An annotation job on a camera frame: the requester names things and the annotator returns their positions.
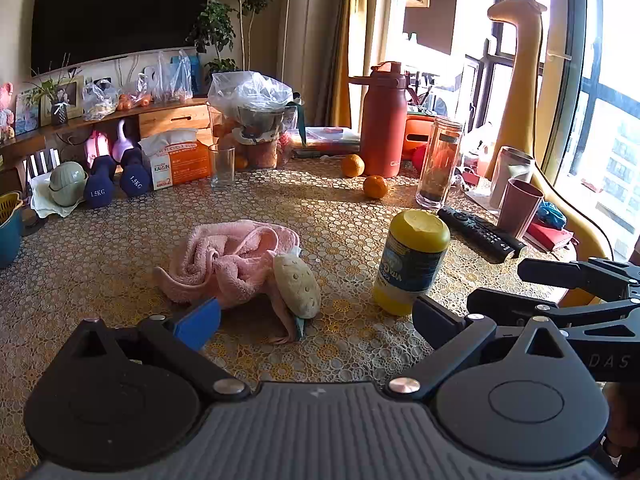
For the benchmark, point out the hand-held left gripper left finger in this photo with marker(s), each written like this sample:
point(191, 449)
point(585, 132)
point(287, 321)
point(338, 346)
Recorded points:
point(197, 322)

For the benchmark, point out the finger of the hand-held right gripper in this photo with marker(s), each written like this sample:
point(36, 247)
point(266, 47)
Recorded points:
point(500, 305)
point(555, 272)

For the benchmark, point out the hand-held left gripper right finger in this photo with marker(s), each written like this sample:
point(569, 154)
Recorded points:
point(435, 325)

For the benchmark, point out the pink towel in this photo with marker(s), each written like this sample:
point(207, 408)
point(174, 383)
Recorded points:
point(220, 265)

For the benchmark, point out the yellow bottle with blue label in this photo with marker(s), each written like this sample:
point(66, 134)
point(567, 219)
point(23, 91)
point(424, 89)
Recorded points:
point(410, 260)

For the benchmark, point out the beige round sponge brush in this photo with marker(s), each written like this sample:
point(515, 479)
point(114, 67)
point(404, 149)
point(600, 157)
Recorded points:
point(297, 285)

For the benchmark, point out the red notebook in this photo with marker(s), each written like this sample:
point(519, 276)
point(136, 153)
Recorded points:
point(550, 237)

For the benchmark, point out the blue crumpled cloth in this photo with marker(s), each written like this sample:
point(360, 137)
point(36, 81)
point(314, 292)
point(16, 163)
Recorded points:
point(550, 215)

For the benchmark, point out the maroon plastic cup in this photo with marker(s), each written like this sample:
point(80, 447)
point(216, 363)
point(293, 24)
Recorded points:
point(517, 207)

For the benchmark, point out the black remote control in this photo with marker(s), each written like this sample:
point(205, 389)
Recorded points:
point(480, 232)

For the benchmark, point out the grey cup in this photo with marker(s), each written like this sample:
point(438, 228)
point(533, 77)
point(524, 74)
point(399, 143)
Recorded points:
point(510, 165)

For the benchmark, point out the orange fruit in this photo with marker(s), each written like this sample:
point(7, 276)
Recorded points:
point(353, 165)
point(375, 187)

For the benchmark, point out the empty drinking glass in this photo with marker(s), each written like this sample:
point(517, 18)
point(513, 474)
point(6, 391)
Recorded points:
point(222, 167)

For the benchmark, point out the clear glass tea tumbler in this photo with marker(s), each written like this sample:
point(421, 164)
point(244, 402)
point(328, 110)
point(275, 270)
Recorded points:
point(440, 160)

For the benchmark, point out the orange and white tissue box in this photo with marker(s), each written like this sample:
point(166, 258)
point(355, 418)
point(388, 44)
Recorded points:
point(175, 165)

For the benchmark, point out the navy dumbbell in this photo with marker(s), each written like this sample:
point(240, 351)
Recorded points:
point(134, 175)
point(101, 185)

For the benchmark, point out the orange storage box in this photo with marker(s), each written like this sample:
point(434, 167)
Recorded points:
point(420, 135)

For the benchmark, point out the red water bottle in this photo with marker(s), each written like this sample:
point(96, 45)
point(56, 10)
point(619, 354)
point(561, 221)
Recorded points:
point(382, 125)

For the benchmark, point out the wooden tv cabinet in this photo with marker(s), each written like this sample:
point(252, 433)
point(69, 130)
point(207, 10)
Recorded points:
point(170, 117)

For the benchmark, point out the teal basket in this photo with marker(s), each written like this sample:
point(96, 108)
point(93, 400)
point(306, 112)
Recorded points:
point(9, 235)

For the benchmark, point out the stack of books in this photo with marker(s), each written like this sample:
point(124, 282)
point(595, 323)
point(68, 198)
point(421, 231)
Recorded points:
point(330, 140)

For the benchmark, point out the yellow giraffe toy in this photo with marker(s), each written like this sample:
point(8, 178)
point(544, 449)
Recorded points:
point(525, 60)

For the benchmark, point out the plastic bag with fruit bowl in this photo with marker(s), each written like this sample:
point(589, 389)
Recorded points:
point(250, 100)

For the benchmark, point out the heap of small oranges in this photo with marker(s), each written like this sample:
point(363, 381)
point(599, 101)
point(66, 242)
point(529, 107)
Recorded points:
point(132, 102)

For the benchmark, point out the clear plastic bag with snacks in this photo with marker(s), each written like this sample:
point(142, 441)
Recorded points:
point(100, 100)

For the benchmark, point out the small potted plant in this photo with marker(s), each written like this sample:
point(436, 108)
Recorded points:
point(59, 110)

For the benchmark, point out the picture card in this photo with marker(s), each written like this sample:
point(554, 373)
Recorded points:
point(26, 112)

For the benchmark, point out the yellow curtain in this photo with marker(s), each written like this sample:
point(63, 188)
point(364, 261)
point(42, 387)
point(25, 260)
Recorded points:
point(350, 60)

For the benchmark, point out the pink doll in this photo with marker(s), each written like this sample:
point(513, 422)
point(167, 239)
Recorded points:
point(6, 112)

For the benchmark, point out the tall green houseplant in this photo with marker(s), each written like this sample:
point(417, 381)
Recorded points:
point(215, 25)

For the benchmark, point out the white standing air conditioner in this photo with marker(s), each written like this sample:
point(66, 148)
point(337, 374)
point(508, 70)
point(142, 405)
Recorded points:
point(305, 35)

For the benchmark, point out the black television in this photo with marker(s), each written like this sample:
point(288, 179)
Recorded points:
point(120, 10)

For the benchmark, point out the black window frame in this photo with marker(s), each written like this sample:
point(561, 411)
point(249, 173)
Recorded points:
point(576, 60)

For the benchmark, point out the photo frame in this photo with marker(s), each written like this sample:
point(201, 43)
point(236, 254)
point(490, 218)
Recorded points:
point(72, 95)

